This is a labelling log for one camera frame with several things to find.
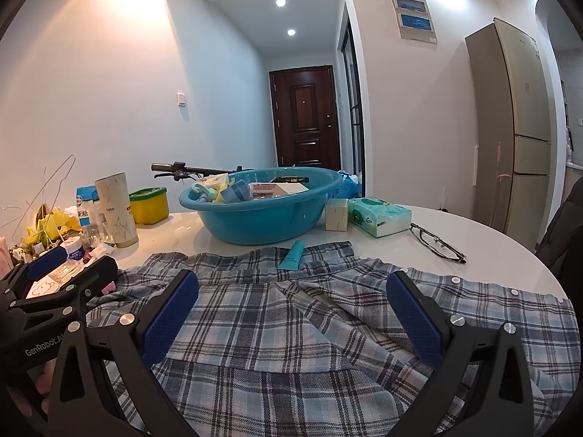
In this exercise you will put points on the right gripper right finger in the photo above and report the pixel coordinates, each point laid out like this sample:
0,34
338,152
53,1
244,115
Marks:
500,402

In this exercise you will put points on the green wet wipes pack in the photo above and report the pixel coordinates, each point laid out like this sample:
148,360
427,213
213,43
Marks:
378,217

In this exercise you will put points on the yellow green lidded container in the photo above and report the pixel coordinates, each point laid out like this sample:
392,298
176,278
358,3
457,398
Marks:
149,205

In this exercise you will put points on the wire clothes hanger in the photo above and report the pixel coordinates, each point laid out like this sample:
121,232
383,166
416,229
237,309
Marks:
17,218

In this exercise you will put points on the small teal tube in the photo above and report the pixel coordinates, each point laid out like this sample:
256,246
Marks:
293,258

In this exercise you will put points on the beige refrigerator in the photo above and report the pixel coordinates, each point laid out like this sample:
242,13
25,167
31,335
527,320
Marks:
514,132

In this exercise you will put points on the blue plastic basin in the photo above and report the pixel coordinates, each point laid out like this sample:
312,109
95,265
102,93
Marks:
271,220

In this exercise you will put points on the white medicine bottle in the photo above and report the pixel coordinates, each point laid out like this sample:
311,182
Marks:
74,247

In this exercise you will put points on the left hand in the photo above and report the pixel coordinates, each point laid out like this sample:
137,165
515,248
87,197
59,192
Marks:
43,387

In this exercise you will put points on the white marble tumbler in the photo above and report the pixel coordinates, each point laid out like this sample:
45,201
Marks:
114,199

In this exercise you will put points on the blue tissue pack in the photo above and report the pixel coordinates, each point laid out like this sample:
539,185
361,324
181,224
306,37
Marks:
238,192

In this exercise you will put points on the white marble box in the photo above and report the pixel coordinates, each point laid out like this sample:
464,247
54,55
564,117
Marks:
336,215

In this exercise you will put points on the blue white milk carton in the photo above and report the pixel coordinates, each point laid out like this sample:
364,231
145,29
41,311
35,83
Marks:
86,198

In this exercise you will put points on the white light switch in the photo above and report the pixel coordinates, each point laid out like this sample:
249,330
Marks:
182,101

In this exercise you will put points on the glass sliding door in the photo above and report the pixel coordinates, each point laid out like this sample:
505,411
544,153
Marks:
354,104

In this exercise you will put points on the yellow blue cigarette carton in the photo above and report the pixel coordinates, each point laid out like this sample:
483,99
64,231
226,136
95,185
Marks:
290,179

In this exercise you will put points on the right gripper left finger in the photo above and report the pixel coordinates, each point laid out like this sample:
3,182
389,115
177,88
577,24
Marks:
82,398

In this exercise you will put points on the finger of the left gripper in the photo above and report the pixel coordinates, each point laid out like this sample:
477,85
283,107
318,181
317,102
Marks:
19,280
87,284

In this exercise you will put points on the black office chair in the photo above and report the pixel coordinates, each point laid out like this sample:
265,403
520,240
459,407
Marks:
567,221

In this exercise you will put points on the electrical panel box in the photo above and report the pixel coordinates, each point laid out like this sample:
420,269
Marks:
415,21

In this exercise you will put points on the dark wooden door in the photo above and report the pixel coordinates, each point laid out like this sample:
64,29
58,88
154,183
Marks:
305,117

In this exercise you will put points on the black eyeglasses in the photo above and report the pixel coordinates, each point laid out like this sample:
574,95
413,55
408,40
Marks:
437,245

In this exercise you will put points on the blue plastic bag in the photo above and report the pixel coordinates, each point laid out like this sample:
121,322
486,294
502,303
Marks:
350,186

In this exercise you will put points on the pink soap box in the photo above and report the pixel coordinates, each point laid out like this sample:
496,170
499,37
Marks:
261,190

